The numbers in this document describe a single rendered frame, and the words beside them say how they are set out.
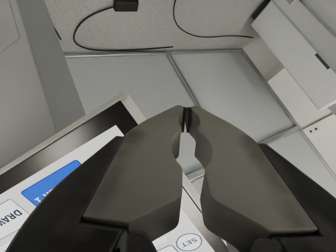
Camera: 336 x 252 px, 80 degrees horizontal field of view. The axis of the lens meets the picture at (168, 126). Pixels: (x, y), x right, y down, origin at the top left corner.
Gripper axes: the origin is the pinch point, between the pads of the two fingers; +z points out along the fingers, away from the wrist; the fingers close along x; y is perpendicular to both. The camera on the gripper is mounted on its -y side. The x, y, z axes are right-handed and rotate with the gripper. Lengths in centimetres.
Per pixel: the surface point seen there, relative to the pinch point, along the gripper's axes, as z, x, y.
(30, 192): 6.2, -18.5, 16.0
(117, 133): 8.4, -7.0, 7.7
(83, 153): 7.7, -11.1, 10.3
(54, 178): 6.8, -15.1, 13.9
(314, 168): 122, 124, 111
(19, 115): 24.3, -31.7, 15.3
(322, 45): 7.0, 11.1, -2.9
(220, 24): 182, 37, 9
